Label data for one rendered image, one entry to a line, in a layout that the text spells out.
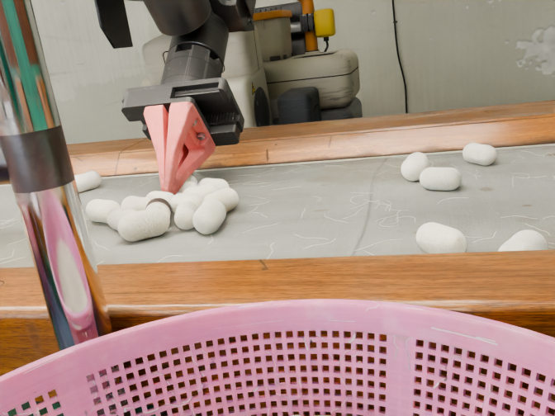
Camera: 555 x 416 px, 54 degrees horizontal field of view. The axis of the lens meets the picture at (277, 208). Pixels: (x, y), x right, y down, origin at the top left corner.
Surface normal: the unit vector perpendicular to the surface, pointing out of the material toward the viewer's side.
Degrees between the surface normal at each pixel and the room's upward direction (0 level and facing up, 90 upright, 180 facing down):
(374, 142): 45
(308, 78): 90
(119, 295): 0
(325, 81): 90
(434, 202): 0
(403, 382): 72
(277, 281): 0
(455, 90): 90
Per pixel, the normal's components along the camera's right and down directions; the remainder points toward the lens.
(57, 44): -0.23, 0.32
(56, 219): 0.55, 0.19
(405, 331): -0.47, 0.07
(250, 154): -0.23, -0.44
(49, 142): 0.77, 0.10
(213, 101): -0.08, 0.86
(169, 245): -0.12, -0.95
